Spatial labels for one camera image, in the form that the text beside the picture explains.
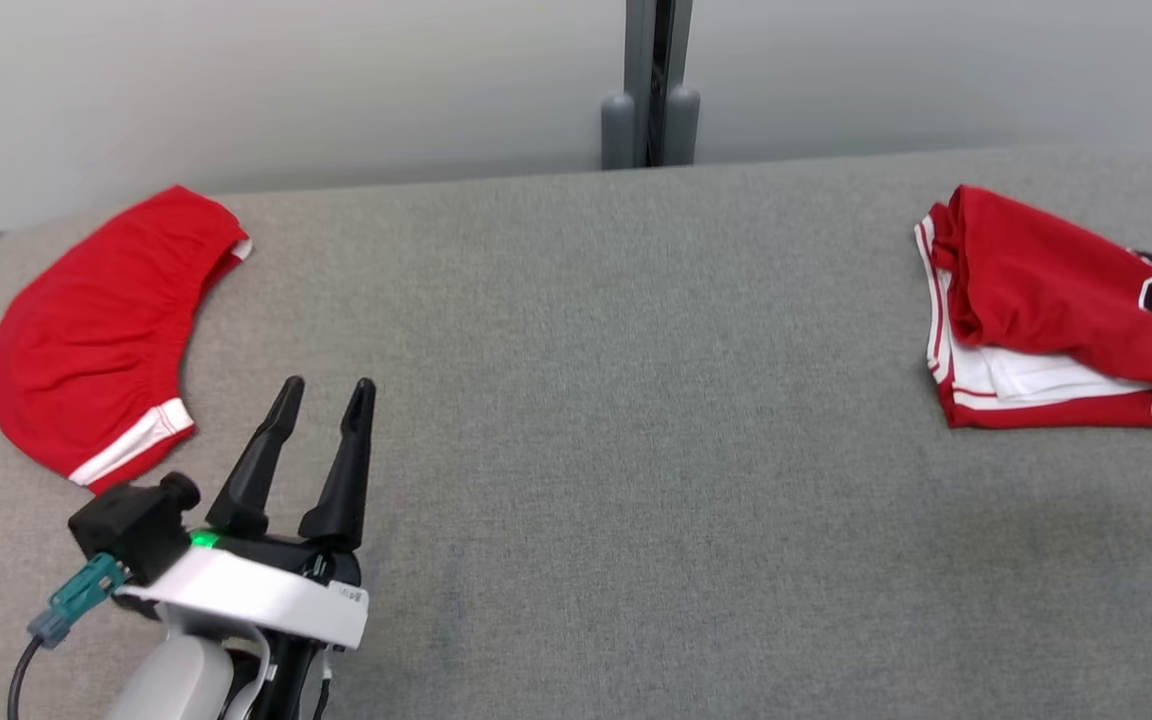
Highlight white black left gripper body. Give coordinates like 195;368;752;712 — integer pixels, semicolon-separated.
114;530;370;651

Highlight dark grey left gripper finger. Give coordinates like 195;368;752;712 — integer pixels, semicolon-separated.
206;376;307;539
298;378;377;551

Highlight red jersey with white trim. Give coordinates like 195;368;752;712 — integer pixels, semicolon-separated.
914;185;1152;429

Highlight red shorts with white stripe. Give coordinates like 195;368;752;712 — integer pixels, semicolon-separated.
0;185;253;494

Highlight black cable with teal plug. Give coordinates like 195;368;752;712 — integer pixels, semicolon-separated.
6;553;129;720

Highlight grey cylindrical post foot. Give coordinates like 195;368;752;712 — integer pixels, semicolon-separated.
601;92;637;171
664;87;702;167

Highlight grey metal partition post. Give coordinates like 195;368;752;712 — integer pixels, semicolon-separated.
624;0;694;169

